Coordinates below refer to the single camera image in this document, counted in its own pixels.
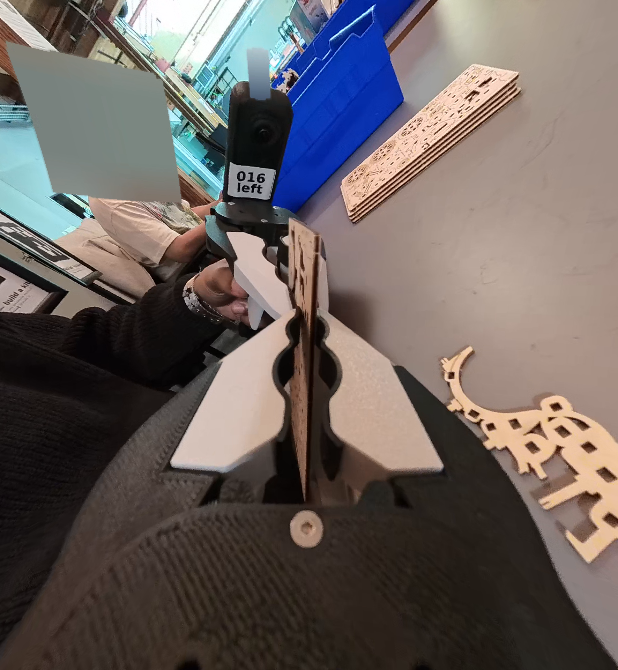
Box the person's left forearm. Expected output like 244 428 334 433
58 279 225 390

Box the wooden puzzle sheet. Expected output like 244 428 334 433
288 218 323 502

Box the black framed text poster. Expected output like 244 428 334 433
0 253 69 314

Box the black framed marker sign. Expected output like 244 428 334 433
0 204 101 285

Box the person's left hand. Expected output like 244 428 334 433
194 261 250 328

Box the printed cardboard box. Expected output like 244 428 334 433
294 0 336 31

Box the blue plastic bin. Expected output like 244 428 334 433
299 0 430 63
272 8 405 212

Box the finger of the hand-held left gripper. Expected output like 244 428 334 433
227 231 296 320
317 246 332 315

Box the white wall notice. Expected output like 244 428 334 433
0 0 43 50

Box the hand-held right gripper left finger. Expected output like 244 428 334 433
170 308 301 470

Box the person's black clothing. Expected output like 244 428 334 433
0 299 221 670

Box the silver wristwatch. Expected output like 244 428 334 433
183 274 226 324

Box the stack of wooden puzzle sheets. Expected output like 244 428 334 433
341 64 522 224

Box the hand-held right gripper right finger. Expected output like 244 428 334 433
317 313 445 485

